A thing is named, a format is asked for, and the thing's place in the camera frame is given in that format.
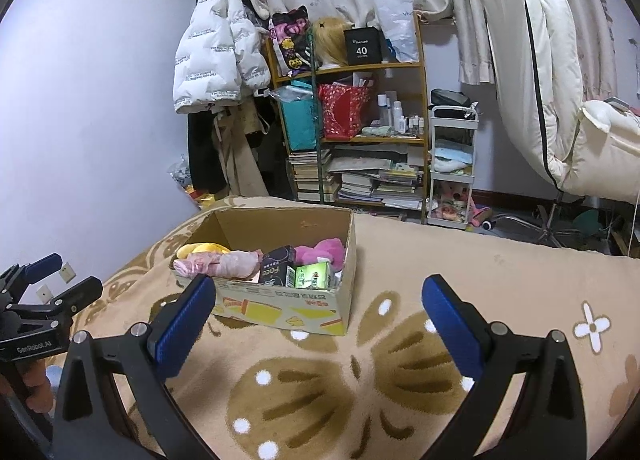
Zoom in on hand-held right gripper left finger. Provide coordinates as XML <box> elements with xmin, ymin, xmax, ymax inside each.
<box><xmin>52</xmin><ymin>274</ymin><xmax>217</xmax><ymax>460</ymax></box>

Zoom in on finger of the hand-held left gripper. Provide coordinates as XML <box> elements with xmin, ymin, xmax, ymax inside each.
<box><xmin>4</xmin><ymin>275</ymin><xmax>104</xmax><ymax>337</ymax></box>
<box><xmin>0</xmin><ymin>253</ymin><xmax>64</xmax><ymax>301</ymax></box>

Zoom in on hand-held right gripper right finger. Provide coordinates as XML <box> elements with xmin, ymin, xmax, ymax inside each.
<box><xmin>421</xmin><ymin>274</ymin><xmax>587</xmax><ymax>460</ymax></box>

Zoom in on light pink plush toy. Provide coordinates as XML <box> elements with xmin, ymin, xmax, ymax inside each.
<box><xmin>172</xmin><ymin>250</ymin><xmax>263</xmax><ymax>283</ymax></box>

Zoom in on yellow plush toy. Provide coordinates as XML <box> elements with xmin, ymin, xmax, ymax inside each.
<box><xmin>176</xmin><ymin>241</ymin><xmax>232</xmax><ymax>261</ymax></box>

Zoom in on cardboard box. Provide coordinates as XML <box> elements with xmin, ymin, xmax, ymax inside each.
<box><xmin>170</xmin><ymin>206</ymin><xmax>357</xmax><ymax>337</ymax></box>

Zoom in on small black box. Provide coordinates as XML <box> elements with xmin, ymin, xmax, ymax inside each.
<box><xmin>258</xmin><ymin>245</ymin><xmax>297</xmax><ymax>287</ymax></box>

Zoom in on green tissue packet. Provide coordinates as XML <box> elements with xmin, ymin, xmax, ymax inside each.
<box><xmin>292</xmin><ymin>261</ymin><xmax>333</xmax><ymax>289</ymax></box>

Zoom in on magenta plush toy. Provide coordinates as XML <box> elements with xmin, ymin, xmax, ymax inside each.
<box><xmin>294</xmin><ymin>237</ymin><xmax>347</xmax><ymax>271</ymax></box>

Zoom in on white and blue soft packs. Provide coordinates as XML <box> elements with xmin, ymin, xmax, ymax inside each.
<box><xmin>431</xmin><ymin>139</ymin><xmax>473</xmax><ymax>175</ymax></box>

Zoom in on person's left hand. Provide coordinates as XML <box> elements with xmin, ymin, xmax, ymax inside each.
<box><xmin>22</xmin><ymin>362</ymin><xmax>57</xmax><ymax>422</ymax></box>

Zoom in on beige patterned blanket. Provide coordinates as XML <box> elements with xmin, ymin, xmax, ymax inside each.
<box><xmin>47</xmin><ymin>195</ymin><xmax>640</xmax><ymax>460</ymax></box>

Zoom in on pink plush toys in cart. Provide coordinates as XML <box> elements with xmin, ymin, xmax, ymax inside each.
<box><xmin>432</xmin><ymin>184</ymin><xmax>473</xmax><ymax>223</ymax></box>

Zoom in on gold and red foil packet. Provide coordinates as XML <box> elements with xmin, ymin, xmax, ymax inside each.
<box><xmin>185</xmin><ymin>185</ymin><xmax>218</xmax><ymax>208</ymax></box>

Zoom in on crinkled plastic bag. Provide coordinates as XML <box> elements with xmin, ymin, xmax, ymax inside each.
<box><xmin>167</xmin><ymin>155</ymin><xmax>193</xmax><ymax>188</ymax></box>

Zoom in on pile of books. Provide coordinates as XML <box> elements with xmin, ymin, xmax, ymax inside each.
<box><xmin>287</xmin><ymin>145</ymin><xmax>428</xmax><ymax>211</ymax></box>

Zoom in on dark green bag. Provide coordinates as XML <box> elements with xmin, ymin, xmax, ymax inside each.
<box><xmin>572</xmin><ymin>210</ymin><xmax>601</xmax><ymax>235</ymax></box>

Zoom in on beige hanging coat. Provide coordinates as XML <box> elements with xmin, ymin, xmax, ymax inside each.
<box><xmin>212</xmin><ymin>100</ymin><xmax>271</xmax><ymax>197</ymax></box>

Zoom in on black hanging garment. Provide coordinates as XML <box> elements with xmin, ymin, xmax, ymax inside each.
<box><xmin>187</xmin><ymin>110</ymin><xmax>228</xmax><ymax>193</ymax></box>

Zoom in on green pole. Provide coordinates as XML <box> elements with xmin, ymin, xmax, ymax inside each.
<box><xmin>309</xmin><ymin>22</ymin><xmax>326</xmax><ymax>203</ymax></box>

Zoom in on white trolley cart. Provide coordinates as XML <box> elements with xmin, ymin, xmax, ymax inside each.
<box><xmin>426</xmin><ymin>104</ymin><xmax>481</xmax><ymax>231</ymax></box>

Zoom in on group of cosmetic bottles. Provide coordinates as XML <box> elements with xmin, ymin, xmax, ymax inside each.
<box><xmin>377</xmin><ymin>92</ymin><xmax>427</xmax><ymax>137</ymax></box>

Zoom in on teal paper bag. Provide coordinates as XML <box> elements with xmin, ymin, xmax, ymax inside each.
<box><xmin>278</xmin><ymin>80</ymin><xmax>319</xmax><ymax>151</ymax></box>

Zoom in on red patterned gift bag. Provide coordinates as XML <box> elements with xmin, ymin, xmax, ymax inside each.
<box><xmin>317</xmin><ymin>82</ymin><xmax>372</xmax><ymax>141</ymax></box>

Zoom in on clear plastic bag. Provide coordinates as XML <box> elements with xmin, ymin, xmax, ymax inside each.
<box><xmin>267</xmin><ymin>84</ymin><xmax>313</xmax><ymax>103</ymax></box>

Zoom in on wooden shelf unit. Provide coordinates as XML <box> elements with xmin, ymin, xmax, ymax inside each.
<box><xmin>263</xmin><ymin>14</ymin><xmax>432</xmax><ymax>225</ymax></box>

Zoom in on cream padded office chair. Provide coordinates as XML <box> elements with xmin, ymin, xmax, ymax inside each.
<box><xmin>477</xmin><ymin>0</ymin><xmax>640</xmax><ymax>248</ymax></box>

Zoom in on white puffer jacket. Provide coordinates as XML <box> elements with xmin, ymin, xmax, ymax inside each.
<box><xmin>172</xmin><ymin>0</ymin><xmax>272</xmax><ymax>114</ymax></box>

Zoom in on black box with white print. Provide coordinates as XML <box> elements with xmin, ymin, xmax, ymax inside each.
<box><xmin>343</xmin><ymin>26</ymin><xmax>385</xmax><ymax>65</ymax></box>

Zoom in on pink and black printed bag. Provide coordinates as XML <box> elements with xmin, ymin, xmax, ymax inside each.
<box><xmin>269</xmin><ymin>6</ymin><xmax>313</xmax><ymax>76</ymax></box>

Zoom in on blonde wig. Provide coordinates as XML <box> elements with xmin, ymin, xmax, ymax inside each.
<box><xmin>311</xmin><ymin>17</ymin><xmax>353</xmax><ymax>69</ymax></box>

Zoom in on white plastic bag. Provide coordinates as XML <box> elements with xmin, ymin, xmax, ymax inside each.
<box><xmin>372</xmin><ymin>0</ymin><xmax>420</xmax><ymax>63</ymax></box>

